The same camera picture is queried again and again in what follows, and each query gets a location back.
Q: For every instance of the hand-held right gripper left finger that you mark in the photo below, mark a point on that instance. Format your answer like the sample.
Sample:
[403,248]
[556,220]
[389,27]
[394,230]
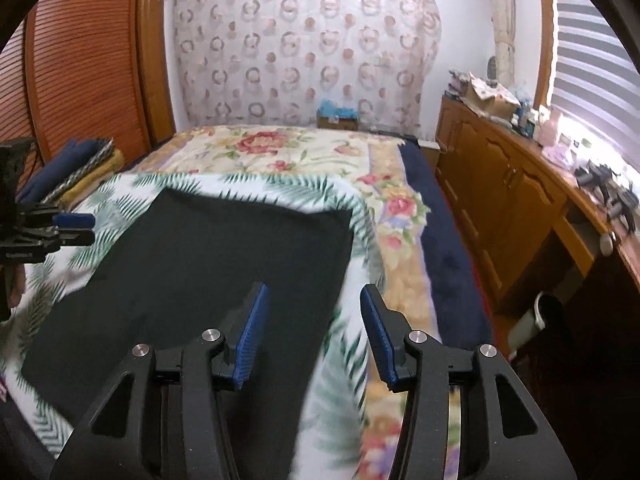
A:
[250,335]

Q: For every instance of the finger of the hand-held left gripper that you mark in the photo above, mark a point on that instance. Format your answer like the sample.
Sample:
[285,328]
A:
[70,239]
[75,220]

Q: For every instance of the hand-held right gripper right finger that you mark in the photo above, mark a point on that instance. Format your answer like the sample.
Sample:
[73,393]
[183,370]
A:
[380,335]

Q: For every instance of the black printed t-shirt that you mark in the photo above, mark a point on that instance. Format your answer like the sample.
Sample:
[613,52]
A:
[175,270]

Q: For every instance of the person's left hand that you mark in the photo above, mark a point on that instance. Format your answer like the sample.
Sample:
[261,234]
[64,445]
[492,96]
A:
[17,285]

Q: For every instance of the yellow folded cloth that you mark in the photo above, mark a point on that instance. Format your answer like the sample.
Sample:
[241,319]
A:
[100,180]

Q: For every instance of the navy folded cloth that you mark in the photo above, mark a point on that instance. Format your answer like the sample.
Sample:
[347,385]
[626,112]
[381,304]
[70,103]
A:
[65,160]

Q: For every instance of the navy bed sheet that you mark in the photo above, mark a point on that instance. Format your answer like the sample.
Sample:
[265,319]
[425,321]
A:
[440,240]

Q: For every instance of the wooden louvered wardrobe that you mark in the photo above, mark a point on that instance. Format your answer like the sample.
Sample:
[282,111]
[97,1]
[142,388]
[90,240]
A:
[85,60]

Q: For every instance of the white waste bin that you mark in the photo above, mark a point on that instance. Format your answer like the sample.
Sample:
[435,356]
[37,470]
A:
[525,325]

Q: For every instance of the white leaf-print blanket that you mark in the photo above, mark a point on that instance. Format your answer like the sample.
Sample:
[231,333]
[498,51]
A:
[295,190]

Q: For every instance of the wooden cabinet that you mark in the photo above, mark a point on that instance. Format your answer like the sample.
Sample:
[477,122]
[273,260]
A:
[500,200]

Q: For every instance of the floral bedspread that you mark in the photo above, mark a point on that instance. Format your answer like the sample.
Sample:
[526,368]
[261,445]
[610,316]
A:
[300,150]

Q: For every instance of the blue plastic bag pile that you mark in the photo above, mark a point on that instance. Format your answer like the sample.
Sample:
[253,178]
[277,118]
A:
[337,107]

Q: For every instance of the open cardboard box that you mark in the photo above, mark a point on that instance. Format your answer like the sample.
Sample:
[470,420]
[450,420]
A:
[492,102]

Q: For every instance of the stack of small boxes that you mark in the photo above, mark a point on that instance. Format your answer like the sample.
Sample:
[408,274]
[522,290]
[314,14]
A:
[457,87]

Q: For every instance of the pink packet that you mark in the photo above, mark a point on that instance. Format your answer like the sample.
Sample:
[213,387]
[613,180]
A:
[548,127]

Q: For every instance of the black gadget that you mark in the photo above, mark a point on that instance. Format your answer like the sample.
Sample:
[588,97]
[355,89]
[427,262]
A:
[622,205]
[595,175]

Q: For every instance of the circle-patterned curtain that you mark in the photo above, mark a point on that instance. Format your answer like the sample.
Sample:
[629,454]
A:
[300,50]

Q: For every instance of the dark round clock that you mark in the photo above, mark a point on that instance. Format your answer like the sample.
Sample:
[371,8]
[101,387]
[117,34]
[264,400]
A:
[493,68]

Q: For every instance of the beige lace curtain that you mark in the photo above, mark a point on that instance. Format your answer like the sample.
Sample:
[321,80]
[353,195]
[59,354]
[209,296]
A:
[502,20]

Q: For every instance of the striped window blind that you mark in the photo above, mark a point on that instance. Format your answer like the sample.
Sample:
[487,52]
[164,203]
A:
[585,50]

